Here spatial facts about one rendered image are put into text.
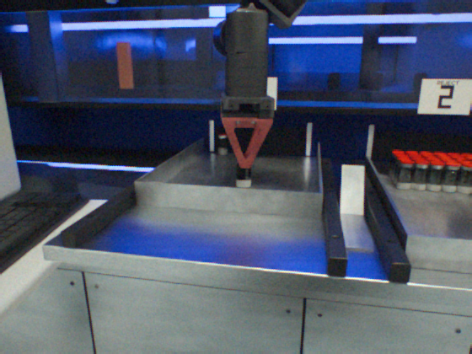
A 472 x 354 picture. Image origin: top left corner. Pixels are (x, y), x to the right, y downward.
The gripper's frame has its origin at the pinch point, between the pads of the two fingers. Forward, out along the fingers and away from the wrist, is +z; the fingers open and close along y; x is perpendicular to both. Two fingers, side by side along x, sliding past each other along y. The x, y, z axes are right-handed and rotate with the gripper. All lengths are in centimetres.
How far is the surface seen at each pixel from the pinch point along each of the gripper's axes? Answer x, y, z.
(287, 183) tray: -8.0, 7.0, 5.7
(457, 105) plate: -38.3, 11.3, -7.0
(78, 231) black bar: 19.4, -13.6, 4.5
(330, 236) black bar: -7.7, -17.0, 4.0
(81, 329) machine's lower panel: 40, 33, 55
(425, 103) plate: -33.2, 12.7, -7.3
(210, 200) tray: 5.0, -3.8, 4.6
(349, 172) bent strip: -14.2, -3.6, 0.8
